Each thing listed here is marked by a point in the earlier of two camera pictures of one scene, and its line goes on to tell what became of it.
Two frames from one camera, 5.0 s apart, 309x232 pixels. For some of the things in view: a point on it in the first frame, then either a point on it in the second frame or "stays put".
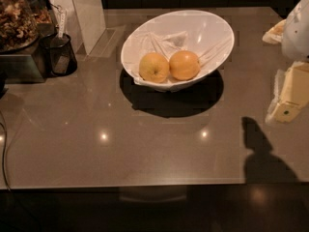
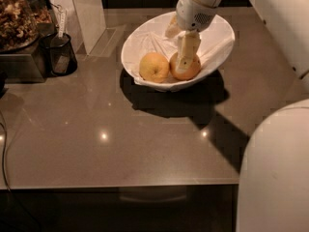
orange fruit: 184,65 stays put
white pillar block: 85,14 stays put
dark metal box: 19,69 stays put
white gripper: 296,33 → 192,13
